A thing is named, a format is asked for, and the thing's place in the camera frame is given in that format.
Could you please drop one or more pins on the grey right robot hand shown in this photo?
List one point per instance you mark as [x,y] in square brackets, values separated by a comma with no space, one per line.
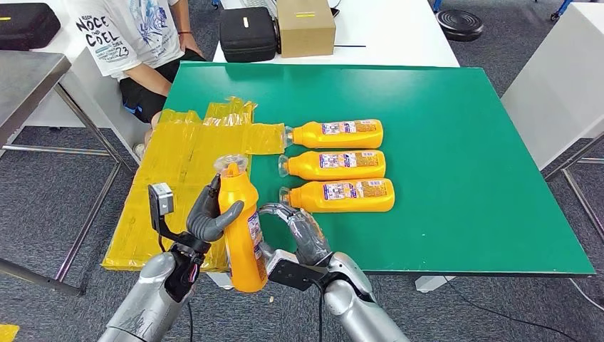
[309,236]

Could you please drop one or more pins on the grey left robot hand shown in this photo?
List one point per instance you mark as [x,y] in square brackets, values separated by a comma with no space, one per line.
[207,217]

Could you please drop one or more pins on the person's left hand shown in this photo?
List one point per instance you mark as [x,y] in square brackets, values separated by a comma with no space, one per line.
[189,43]

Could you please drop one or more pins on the orange detergent bottle clear cap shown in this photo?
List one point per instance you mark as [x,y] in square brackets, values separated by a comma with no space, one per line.
[238,245]
[311,198]
[306,166]
[311,135]

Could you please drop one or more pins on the person's right forearm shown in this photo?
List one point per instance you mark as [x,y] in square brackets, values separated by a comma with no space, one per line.
[148,78]

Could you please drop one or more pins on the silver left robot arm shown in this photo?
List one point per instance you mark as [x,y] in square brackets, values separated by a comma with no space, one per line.
[146,302]

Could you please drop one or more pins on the person's left forearm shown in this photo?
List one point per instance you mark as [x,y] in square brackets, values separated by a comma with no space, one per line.
[181,16]

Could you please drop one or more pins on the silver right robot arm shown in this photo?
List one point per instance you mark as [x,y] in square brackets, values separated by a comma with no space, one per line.
[354,307]

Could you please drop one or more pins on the black zippered case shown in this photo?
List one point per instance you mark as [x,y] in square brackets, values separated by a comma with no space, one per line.
[23,28]
[247,35]

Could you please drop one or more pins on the white table foot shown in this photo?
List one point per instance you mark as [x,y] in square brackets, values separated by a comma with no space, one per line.
[222,279]
[431,283]

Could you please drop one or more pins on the person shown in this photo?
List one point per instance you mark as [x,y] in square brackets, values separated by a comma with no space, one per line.
[122,33]

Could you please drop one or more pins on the brown cardboard box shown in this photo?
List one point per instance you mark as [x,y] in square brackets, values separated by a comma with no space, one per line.
[306,35]

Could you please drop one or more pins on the black pen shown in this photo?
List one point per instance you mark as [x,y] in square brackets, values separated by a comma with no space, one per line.
[351,46]

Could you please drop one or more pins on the steel table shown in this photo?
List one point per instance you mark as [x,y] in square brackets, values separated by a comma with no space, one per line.
[23,80]

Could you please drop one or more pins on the white table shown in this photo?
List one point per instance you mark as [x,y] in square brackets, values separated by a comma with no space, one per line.
[391,37]
[557,85]

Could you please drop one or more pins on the yellow floor scrap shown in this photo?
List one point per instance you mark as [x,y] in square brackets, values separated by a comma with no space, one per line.
[7,334]

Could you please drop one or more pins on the black round disc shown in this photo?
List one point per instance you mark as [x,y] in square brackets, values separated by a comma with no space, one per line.
[459,23]

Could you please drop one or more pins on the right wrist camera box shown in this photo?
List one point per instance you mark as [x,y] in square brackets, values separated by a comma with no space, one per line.
[292,274]

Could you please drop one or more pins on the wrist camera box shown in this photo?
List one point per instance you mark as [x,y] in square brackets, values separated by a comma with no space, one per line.
[163,198]
[292,274]

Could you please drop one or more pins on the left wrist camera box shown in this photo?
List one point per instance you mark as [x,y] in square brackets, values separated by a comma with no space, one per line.
[163,198]

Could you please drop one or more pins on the blue wheeled frame leg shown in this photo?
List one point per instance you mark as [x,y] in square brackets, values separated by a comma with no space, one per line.
[561,9]

